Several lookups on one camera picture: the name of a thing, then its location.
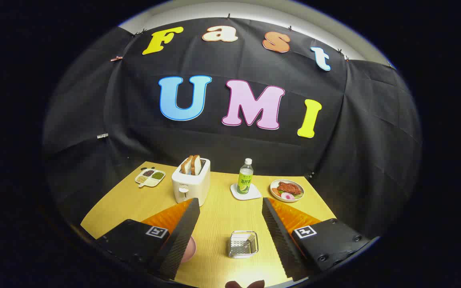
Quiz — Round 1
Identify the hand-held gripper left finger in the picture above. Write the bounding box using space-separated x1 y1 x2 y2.
96 198 200 280

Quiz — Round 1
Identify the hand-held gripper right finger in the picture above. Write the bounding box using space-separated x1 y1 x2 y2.
262 197 372 282

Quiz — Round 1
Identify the pink round plate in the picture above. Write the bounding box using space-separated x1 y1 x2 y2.
180 236 196 264

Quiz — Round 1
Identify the white toaster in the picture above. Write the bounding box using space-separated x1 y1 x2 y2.
171 158 211 207

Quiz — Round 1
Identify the plate with meat and vegetables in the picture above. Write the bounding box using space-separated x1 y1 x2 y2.
270 179 305 203

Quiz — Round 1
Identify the white square coaster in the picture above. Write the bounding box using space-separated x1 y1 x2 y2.
230 183 262 201

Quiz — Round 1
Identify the white divided snack tray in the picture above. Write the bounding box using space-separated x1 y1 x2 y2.
135 168 166 188

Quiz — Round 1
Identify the green label drink bottle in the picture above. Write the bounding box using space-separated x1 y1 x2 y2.
237 158 254 195

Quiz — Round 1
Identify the black backdrop cloth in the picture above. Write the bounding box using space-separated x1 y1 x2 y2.
42 18 422 240

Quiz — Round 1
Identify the metal wire basket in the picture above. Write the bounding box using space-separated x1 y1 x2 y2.
228 230 259 259

